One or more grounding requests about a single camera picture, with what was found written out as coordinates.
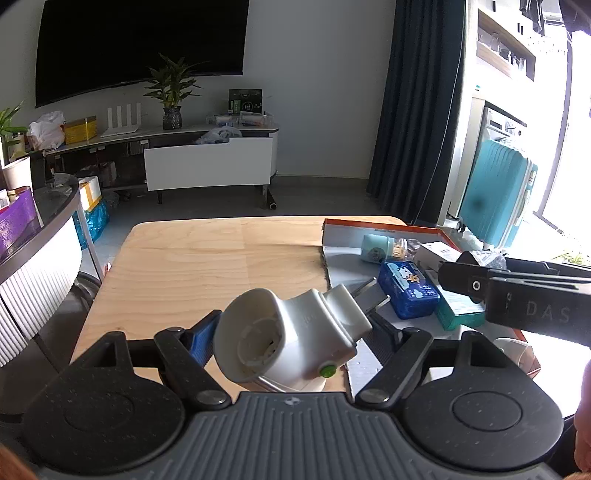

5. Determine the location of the cardboard carton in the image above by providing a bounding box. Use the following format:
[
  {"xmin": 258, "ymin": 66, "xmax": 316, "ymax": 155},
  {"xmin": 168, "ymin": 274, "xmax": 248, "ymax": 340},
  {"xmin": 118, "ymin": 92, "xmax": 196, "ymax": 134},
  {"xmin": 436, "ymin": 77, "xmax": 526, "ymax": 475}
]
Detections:
[{"xmin": 78, "ymin": 178, "xmax": 102, "ymax": 210}]

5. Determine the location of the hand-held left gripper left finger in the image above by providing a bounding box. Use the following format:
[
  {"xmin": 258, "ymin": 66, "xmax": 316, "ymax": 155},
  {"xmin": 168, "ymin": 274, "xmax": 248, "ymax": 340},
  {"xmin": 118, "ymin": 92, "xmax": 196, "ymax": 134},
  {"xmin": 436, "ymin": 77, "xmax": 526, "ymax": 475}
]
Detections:
[{"xmin": 67, "ymin": 309, "xmax": 232, "ymax": 409}]

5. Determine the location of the white plug-in device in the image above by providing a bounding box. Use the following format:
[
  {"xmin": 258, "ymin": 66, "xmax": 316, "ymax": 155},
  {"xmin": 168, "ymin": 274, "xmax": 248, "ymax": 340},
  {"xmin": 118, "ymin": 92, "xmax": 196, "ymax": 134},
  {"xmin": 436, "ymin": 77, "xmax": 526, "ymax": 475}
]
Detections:
[{"xmin": 213, "ymin": 284, "xmax": 393, "ymax": 393}]

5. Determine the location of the teal toothpick jar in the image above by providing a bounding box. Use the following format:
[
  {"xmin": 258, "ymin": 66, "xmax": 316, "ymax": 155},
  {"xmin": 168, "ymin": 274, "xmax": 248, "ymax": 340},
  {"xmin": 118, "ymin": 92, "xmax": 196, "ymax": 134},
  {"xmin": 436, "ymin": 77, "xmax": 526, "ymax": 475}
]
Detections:
[{"xmin": 361, "ymin": 234, "xmax": 409, "ymax": 265}]

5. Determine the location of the white washing machine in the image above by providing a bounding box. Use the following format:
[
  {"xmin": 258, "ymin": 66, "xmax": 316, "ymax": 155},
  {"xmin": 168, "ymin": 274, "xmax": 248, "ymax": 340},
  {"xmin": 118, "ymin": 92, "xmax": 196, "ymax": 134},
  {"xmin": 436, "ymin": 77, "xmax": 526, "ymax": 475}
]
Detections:
[{"xmin": 457, "ymin": 106, "xmax": 529, "ymax": 217}]

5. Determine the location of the curved ribbed counter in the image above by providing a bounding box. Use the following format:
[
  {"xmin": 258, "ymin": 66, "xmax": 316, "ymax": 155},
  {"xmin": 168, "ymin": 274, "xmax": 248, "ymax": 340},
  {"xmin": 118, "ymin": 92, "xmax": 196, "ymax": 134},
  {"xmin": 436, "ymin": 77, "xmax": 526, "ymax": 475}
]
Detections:
[{"xmin": 0, "ymin": 174, "xmax": 83, "ymax": 370}]

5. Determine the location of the white router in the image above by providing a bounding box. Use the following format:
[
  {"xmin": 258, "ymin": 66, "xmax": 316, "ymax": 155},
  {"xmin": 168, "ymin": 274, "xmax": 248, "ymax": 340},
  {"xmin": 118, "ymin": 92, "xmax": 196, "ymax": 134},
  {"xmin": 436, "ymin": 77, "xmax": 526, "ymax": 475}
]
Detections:
[{"xmin": 100, "ymin": 105, "xmax": 144, "ymax": 138}]

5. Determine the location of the crumpled cloth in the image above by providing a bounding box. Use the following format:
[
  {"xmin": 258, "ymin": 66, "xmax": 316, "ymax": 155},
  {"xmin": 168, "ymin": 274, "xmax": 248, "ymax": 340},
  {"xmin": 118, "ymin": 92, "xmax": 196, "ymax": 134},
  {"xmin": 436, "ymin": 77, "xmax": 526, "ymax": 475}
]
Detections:
[{"xmin": 196, "ymin": 127, "xmax": 243, "ymax": 145}]

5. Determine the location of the blue plastic bag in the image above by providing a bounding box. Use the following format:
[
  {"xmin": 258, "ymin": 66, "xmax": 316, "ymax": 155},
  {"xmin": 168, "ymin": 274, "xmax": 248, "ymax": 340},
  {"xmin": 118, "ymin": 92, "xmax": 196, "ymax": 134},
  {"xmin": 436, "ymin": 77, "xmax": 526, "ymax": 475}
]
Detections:
[{"xmin": 74, "ymin": 200, "xmax": 110, "ymax": 250}]

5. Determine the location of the wall shelf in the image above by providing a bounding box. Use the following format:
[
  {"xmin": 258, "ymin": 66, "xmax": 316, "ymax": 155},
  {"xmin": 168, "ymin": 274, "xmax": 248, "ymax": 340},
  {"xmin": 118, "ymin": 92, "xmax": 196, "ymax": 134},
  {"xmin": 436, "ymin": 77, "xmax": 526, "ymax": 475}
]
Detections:
[{"xmin": 475, "ymin": 9, "xmax": 539, "ymax": 81}]

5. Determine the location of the yellow box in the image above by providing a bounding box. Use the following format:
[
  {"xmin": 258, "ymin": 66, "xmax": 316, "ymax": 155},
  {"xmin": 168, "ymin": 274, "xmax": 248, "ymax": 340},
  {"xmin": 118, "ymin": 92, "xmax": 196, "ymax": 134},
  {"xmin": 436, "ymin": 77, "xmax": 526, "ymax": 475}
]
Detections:
[{"xmin": 63, "ymin": 116, "xmax": 99, "ymax": 145}]

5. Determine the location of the leafy green plant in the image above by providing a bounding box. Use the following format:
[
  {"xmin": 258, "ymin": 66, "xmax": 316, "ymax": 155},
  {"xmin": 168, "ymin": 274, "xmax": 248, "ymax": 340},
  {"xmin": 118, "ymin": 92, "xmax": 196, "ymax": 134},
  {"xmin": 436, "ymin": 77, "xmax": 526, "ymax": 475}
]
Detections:
[{"xmin": 0, "ymin": 104, "xmax": 28, "ymax": 160}]

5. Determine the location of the teal suitcase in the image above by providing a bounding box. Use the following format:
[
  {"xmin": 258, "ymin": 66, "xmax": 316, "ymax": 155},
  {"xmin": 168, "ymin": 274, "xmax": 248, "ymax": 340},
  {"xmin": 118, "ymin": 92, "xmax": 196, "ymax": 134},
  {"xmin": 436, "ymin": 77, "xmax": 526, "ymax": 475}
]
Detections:
[{"xmin": 459, "ymin": 138, "xmax": 539, "ymax": 250}]

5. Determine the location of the black wall television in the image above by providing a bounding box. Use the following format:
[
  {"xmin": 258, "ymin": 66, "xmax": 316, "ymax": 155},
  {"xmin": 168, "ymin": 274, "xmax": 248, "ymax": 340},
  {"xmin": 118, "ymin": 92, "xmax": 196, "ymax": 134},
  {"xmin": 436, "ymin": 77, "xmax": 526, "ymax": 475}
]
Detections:
[{"xmin": 35, "ymin": 0, "xmax": 250, "ymax": 109}]

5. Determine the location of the white plastic bag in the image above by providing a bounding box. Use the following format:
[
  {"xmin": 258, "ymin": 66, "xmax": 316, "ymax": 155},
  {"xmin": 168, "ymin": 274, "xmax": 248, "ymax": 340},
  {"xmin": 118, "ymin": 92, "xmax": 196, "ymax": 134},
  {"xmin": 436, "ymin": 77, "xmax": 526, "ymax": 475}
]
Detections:
[{"xmin": 28, "ymin": 111, "xmax": 66, "ymax": 151}]

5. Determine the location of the blue tissue pack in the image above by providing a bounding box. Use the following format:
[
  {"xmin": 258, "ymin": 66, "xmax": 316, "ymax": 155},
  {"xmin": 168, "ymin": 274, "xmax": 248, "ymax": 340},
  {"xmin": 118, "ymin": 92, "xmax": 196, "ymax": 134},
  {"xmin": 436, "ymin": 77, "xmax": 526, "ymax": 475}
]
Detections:
[{"xmin": 379, "ymin": 261, "xmax": 440, "ymax": 320}]

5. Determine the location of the low TV stand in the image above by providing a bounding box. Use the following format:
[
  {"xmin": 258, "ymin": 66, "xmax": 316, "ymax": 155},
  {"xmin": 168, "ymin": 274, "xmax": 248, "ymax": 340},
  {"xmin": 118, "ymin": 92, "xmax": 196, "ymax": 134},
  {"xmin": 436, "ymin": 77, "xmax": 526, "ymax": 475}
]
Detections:
[{"xmin": 44, "ymin": 122, "xmax": 281, "ymax": 204}]

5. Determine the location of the green and black box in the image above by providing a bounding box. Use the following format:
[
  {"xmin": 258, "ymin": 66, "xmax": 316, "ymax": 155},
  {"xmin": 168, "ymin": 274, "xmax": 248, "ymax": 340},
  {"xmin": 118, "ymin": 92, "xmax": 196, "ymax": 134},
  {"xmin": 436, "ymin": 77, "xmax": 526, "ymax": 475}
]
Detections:
[{"xmin": 228, "ymin": 89, "xmax": 264, "ymax": 116}]

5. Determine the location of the row of small packages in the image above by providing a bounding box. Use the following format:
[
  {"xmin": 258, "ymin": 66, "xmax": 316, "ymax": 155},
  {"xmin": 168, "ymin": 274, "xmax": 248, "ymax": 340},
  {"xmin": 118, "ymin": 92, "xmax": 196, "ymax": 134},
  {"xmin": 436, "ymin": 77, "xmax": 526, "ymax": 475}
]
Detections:
[{"xmin": 206, "ymin": 111, "xmax": 271, "ymax": 127}]

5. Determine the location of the dark curtain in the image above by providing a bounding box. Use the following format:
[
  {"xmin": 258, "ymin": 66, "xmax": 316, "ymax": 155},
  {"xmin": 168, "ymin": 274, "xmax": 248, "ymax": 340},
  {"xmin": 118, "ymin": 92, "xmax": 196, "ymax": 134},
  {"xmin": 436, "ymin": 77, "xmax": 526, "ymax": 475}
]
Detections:
[{"xmin": 367, "ymin": 0, "xmax": 467, "ymax": 227}]

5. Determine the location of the teal carton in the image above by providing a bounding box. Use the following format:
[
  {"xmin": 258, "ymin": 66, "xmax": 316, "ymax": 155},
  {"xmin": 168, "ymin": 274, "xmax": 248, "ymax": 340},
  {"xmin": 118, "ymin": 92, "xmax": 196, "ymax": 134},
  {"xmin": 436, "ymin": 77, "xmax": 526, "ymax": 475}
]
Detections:
[{"xmin": 425, "ymin": 270, "xmax": 488, "ymax": 330}]

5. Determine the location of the potted plant in dark vase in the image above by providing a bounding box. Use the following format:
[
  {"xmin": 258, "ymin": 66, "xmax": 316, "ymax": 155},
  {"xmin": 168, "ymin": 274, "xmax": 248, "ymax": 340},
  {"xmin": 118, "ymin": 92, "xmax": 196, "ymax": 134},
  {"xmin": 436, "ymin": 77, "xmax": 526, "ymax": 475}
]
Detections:
[{"xmin": 143, "ymin": 53, "xmax": 204, "ymax": 131}]

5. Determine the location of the orange cardboard box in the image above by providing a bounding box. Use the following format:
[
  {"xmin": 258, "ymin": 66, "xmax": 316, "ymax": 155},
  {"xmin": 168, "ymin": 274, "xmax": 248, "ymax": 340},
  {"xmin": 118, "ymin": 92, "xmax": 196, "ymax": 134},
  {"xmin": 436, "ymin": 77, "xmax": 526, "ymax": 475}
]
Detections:
[{"xmin": 321, "ymin": 218, "xmax": 543, "ymax": 398}]

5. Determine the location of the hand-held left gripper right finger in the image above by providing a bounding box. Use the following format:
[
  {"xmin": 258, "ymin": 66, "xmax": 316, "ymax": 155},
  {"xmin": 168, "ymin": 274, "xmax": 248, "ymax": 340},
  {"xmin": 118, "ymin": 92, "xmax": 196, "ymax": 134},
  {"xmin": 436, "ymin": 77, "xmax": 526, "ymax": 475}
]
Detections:
[{"xmin": 355, "ymin": 318, "xmax": 522, "ymax": 409}]

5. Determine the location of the small white carton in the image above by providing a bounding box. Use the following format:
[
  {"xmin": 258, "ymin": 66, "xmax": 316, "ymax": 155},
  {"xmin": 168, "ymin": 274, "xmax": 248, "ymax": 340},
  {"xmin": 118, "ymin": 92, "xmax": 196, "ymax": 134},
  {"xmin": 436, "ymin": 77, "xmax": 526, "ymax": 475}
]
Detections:
[{"xmin": 416, "ymin": 242, "xmax": 462, "ymax": 273}]

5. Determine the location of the white paper cup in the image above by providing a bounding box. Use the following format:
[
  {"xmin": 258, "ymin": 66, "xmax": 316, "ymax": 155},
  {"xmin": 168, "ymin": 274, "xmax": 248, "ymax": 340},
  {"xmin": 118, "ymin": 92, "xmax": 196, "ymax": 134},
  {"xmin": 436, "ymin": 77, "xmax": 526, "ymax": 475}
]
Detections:
[{"xmin": 2, "ymin": 157, "xmax": 32, "ymax": 192}]

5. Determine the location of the purple box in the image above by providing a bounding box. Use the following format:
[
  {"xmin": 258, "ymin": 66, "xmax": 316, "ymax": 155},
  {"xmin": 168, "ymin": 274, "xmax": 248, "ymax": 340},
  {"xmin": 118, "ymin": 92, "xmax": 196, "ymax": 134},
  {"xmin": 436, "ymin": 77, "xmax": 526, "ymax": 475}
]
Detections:
[{"xmin": 0, "ymin": 189, "xmax": 40, "ymax": 259}]

